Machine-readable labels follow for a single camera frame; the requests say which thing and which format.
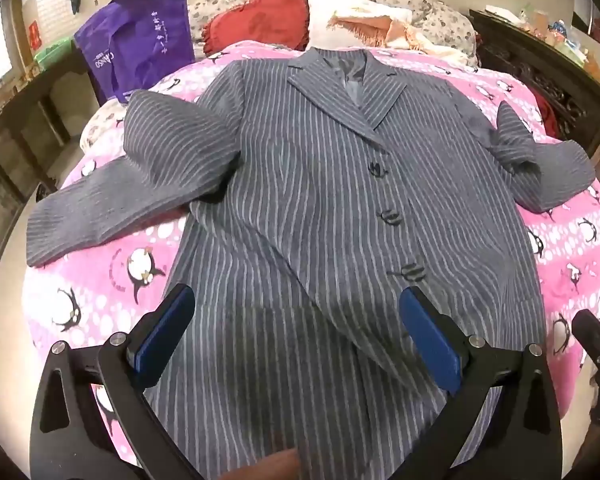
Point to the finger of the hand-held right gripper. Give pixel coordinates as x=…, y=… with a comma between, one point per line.
x=597, y=335

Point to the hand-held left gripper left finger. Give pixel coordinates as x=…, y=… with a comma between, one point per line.
x=167, y=327

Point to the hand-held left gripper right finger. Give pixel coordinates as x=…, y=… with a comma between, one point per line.
x=430, y=340

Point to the grey pinstriped jacket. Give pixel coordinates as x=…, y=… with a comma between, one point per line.
x=305, y=185

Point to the pink penguin print blanket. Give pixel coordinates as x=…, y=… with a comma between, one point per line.
x=105, y=270

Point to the red cloth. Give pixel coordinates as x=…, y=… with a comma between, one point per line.
x=546, y=115

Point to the dark wooden headboard shelf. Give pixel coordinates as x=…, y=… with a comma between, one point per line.
x=555, y=85

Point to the group of small bottles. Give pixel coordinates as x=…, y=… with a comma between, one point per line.
x=565, y=35

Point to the wooden desk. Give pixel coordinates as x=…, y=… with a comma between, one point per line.
x=10, y=110

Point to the purple tote bag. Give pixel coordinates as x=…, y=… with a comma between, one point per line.
x=130, y=45

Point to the green plastic basket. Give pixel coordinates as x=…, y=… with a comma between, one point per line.
x=52, y=55

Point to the peach fringed scarf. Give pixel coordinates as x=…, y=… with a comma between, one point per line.
x=380, y=27

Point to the red ruffled cushion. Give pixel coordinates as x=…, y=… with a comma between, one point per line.
x=260, y=20

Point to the white pillow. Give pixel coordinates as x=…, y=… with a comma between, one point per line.
x=330, y=12

